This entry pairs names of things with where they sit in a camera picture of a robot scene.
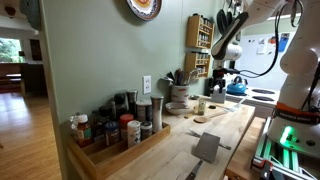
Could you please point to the black spice bottle lid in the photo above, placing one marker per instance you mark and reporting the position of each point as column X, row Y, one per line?
column 212, row 107

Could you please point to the hanging black pan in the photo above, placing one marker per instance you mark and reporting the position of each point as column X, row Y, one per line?
column 222, row 20

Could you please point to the clear plastic bottle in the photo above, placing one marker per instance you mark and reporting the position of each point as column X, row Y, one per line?
column 74, row 122

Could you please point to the dark glass bottle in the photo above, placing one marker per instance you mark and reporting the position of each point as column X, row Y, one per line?
column 105, row 114

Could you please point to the small glass spice bottle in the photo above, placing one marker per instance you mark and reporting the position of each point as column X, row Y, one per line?
column 202, row 108

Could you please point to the small jar black lid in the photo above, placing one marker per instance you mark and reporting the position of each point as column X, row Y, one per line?
column 146, row 130

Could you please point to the white shaker bottle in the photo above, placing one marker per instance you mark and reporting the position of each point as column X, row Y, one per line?
column 133, row 134

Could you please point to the white utensil crock orange print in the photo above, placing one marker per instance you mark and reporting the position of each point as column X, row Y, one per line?
column 180, row 94

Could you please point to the red lid spice jar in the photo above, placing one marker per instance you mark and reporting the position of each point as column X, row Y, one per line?
column 126, row 124

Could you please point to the dark pepper grinder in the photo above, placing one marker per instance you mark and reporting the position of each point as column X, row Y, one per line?
column 132, row 101

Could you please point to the metal ladle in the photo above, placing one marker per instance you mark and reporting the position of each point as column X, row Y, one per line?
column 166, row 80

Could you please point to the dark wall picture frame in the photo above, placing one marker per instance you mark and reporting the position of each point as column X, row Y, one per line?
column 35, row 49

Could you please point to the white cap orange label bottle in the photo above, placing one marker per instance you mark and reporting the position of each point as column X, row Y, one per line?
column 84, row 130

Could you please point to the small metal dish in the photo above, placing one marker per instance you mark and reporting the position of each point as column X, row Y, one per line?
column 194, row 97

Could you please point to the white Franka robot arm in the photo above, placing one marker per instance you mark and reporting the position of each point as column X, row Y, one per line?
column 300, row 50

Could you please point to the long wooden spoon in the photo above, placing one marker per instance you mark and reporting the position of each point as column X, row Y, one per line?
column 201, row 119

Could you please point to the blue lid spice jar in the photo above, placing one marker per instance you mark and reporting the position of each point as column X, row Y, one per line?
column 112, row 133

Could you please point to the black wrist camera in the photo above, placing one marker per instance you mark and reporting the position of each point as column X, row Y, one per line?
column 233, row 71

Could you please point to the dark wooden cabinet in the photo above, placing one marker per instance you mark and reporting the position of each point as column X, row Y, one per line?
column 33, row 78

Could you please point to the white stove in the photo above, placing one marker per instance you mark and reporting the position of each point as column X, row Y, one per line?
column 255, row 101

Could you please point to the white wall outlet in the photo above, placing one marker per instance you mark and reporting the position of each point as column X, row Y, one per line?
column 147, row 84

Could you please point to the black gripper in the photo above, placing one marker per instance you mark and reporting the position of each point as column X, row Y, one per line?
column 219, row 76

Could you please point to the white plastic spatula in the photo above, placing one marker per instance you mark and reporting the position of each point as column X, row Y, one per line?
column 238, row 104

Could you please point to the small white bowl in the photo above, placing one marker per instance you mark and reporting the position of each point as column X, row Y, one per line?
column 176, row 108

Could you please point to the wooden wall spice rack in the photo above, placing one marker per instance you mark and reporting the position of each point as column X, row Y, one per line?
column 192, row 31
column 190, row 65

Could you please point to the metal spatula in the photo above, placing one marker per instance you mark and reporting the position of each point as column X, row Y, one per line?
column 206, row 146

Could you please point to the colourful decorative wall plate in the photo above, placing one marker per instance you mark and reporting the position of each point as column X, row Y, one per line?
column 144, row 8

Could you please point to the small wooden spreader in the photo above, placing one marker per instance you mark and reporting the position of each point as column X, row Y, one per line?
column 190, row 114

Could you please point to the steel pepper mill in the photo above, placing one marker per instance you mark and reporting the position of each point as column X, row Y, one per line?
column 157, row 113

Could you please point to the pale blue paper carton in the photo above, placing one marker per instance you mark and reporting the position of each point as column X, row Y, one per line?
column 219, row 98

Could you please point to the wooden spice tray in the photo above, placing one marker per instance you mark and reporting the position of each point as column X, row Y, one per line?
column 133, row 150

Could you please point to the blue paper sheet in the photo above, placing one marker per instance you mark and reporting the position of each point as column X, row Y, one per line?
column 283, row 41

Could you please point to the white refrigerator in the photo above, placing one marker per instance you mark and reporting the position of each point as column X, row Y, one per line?
column 250, row 63

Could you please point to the blue kettle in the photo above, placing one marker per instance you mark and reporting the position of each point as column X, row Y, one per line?
column 236, row 88

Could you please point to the white paper sheet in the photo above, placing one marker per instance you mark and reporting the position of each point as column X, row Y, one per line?
column 261, row 46

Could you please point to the black spatula utensil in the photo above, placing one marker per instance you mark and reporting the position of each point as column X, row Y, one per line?
column 178, row 77

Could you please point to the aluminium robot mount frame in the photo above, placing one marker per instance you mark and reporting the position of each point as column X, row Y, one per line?
column 276, row 156

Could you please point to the black bottle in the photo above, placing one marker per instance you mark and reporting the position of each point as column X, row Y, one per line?
column 120, row 103

